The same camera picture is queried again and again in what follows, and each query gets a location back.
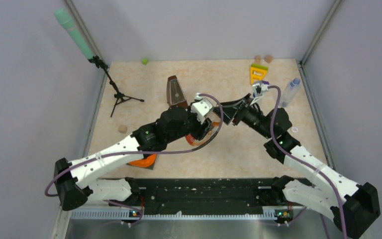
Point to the tan wooden block left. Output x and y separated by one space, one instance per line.
258 59

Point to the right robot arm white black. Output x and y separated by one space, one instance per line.
353 207

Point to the orange juice bottle yellow cap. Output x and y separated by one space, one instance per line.
215 122

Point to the dark grey square mat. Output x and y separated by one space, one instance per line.
149 162

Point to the brown wooden metronome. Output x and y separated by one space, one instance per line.
175 94

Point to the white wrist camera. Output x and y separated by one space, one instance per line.
259 89
201 107

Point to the grey toothed cable tray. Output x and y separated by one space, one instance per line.
125 214

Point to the tan wooden cube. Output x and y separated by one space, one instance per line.
122 129

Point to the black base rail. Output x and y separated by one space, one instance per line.
217 196

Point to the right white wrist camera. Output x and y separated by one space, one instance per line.
259 89

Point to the black tripod microphone stand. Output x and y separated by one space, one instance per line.
119 96

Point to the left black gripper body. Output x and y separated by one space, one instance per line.
194 128

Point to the mint green microphone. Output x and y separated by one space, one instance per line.
66 21

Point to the tan wooden block right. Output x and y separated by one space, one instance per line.
268 58

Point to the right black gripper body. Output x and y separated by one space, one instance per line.
240 112

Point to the orange tape dispenser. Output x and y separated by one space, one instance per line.
136 163

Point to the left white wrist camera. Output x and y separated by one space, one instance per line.
201 107

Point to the tan wooden block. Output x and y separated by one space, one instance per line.
268 58
258 59

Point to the clear small water bottle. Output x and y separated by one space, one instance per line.
290 92

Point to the yellow triangular toy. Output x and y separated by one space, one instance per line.
257 72

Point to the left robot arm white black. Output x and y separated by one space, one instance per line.
78 181

